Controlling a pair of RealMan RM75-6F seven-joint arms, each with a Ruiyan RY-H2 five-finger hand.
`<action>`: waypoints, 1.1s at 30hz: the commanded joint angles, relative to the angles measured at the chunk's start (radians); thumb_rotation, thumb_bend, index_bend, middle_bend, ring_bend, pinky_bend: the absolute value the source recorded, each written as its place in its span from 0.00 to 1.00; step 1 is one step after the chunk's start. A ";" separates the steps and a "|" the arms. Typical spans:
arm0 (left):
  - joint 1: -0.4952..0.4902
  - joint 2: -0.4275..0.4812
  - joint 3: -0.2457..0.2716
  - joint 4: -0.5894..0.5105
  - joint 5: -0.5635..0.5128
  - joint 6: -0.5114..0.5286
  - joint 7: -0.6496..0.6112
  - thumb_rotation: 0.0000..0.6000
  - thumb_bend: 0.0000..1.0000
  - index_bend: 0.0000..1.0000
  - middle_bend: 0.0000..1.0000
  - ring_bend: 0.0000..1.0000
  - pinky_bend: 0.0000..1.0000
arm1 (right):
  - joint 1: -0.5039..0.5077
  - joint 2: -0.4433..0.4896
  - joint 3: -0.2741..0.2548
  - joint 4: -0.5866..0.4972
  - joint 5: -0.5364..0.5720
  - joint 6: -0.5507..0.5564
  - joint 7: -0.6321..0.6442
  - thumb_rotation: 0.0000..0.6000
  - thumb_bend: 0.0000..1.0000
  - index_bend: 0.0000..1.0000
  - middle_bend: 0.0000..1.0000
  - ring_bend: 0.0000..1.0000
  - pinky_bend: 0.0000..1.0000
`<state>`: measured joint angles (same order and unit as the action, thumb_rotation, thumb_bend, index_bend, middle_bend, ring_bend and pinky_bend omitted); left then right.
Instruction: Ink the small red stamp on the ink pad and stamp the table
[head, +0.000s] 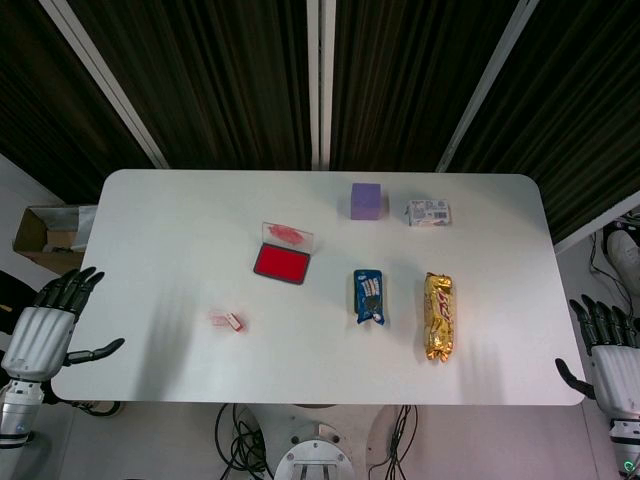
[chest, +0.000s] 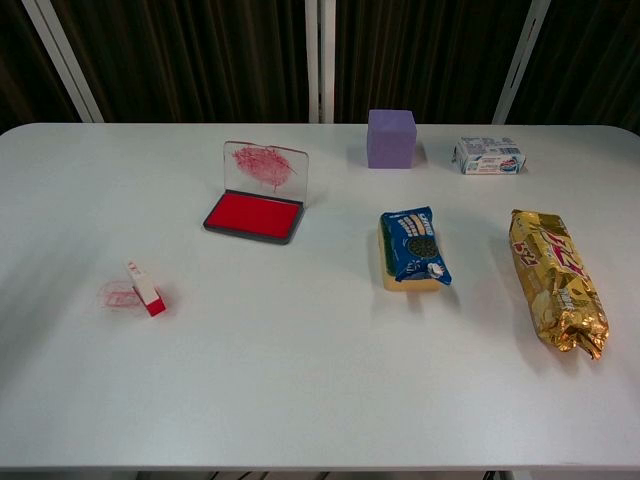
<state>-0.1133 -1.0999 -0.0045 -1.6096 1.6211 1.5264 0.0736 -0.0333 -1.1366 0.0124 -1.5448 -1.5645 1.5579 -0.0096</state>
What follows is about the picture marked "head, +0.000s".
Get blue cookie pack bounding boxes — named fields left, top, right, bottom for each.
left=352, top=268, right=387, bottom=327

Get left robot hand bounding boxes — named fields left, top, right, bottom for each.
left=0, top=266, right=126, bottom=385

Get gold foil snack bag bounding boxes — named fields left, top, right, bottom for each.
left=422, top=271, right=459, bottom=364

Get brown cardboard box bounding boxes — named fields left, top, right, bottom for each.
left=12, top=204, right=97, bottom=276

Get red ink pad clear lid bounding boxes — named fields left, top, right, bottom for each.
left=252, top=221, right=316, bottom=287

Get white sneaker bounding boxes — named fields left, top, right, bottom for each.
left=606, top=230, right=640, bottom=274

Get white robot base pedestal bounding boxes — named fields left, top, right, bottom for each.
left=272, top=405, right=355, bottom=480

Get white frame post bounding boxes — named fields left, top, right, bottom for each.
left=434, top=0, right=542, bottom=174
left=39, top=0, right=169, bottom=169
left=305, top=0, right=337, bottom=171

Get white blue tissue pack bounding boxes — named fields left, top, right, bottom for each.
left=402, top=198, right=455, bottom=230

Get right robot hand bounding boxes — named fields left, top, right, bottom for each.
left=554, top=294, right=640, bottom=422

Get beige black shoe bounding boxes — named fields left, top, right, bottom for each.
left=73, top=399, right=124, bottom=417

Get black pleated curtain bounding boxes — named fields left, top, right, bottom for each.
left=0, top=0, right=640, bottom=246

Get black floor cables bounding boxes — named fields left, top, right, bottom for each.
left=588, top=232, right=640, bottom=321

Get purple foam cube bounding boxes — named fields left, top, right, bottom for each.
left=349, top=182, right=386, bottom=222

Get black cable bundle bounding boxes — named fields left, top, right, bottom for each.
left=214, top=403, right=275, bottom=480
left=366, top=403, right=419, bottom=480

